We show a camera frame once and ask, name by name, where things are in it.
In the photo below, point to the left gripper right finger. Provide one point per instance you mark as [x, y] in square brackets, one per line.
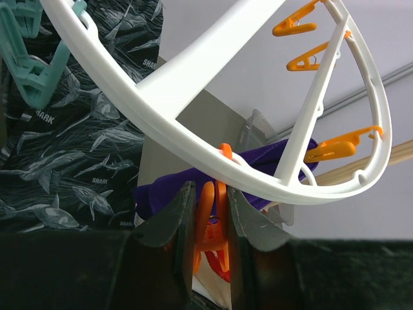
[271, 269]

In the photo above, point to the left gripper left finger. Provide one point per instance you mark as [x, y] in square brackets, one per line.
[149, 267]

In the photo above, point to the orange front clip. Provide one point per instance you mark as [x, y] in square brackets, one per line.
[211, 219]

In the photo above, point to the orange clip holding purple sock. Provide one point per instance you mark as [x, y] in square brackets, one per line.
[341, 146]

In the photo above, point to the white round clip hanger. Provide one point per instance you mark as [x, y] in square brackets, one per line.
[170, 107]

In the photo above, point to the orange clip right bar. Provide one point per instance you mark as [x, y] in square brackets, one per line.
[308, 60]

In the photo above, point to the orange clip upper right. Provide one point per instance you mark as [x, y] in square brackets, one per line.
[292, 26]

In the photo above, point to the teal clip front left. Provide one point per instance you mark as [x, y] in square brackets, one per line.
[35, 79]

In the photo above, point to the dark shark print cloth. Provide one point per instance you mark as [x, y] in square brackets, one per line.
[74, 164]

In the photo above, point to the grey plastic bin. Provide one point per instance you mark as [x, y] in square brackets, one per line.
[257, 132]

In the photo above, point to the wooden clothes rack frame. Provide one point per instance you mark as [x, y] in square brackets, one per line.
[399, 153]

